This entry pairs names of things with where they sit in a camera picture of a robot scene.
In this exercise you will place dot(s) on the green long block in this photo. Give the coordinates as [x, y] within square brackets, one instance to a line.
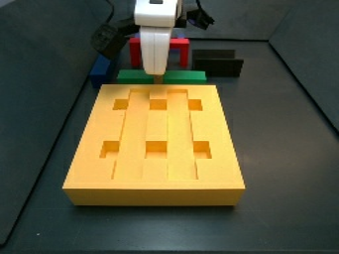
[136, 76]

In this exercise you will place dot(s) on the yellow slotted board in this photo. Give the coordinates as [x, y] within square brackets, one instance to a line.
[156, 148]

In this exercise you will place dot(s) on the black block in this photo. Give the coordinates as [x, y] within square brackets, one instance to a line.
[217, 62]

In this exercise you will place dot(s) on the blue long block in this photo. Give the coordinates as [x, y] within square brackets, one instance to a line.
[101, 71]

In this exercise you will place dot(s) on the red cross-shaped block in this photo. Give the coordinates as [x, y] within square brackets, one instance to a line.
[177, 44]

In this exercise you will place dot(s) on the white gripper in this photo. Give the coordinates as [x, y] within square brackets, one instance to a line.
[155, 16]

